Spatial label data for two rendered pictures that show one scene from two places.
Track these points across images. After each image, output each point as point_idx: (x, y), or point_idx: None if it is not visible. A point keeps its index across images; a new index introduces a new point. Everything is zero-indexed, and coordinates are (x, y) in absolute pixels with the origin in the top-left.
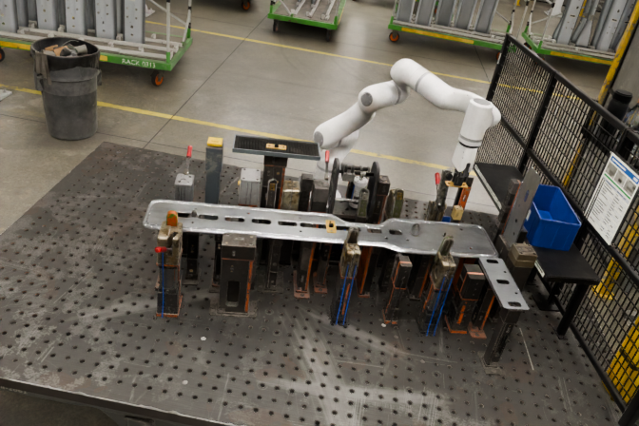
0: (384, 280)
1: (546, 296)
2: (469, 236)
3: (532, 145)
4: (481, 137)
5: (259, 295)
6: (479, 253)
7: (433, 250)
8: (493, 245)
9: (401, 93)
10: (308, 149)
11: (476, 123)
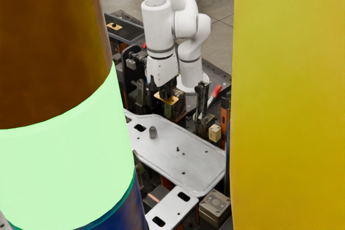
0: (145, 169)
1: None
2: (203, 161)
3: None
4: (157, 47)
5: None
6: (184, 182)
7: (144, 157)
8: (215, 183)
9: None
10: (134, 34)
11: (145, 27)
